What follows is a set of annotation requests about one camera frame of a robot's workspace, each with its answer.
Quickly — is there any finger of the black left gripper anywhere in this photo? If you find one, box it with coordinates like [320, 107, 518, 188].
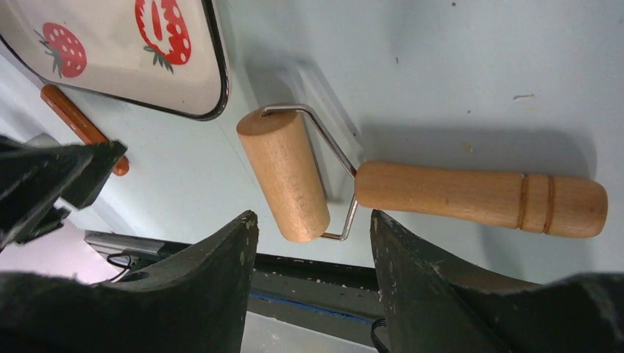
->
[61, 140, 127, 210]

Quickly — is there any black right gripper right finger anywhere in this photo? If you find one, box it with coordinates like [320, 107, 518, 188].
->
[370, 210, 623, 352]

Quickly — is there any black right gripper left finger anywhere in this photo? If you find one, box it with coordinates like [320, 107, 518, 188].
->
[1, 210, 259, 352]

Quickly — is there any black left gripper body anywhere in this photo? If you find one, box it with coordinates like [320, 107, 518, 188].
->
[1, 136, 91, 249]

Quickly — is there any strawberry print tray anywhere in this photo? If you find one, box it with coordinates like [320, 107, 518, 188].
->
[1, 1, 230, 121]

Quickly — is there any orange handled scraper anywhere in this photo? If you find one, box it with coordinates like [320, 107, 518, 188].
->
[40, 84, 131, 177]

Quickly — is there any aluminium frame rail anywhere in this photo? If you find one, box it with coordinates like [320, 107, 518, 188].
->
[85, 231, 383, 345]

